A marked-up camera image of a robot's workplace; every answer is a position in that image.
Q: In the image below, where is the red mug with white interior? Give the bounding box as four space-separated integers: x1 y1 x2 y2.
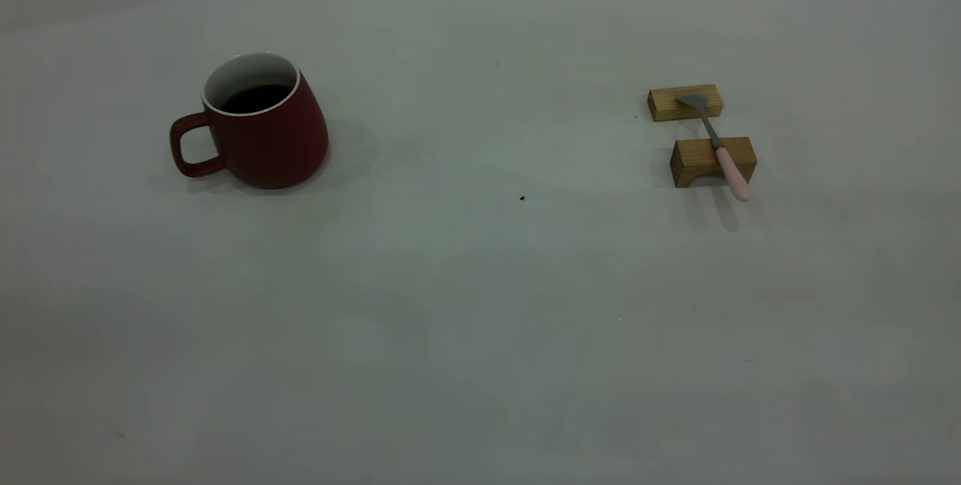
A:
170 53 330 190

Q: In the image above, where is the metal spoon with pink handle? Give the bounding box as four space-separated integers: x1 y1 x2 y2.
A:
677 92 752 203

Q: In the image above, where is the flat wooden block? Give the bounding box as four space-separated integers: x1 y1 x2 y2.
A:
648 84 724 122

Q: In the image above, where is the arched wooden block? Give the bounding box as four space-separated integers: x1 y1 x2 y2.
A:
670 137 758 188

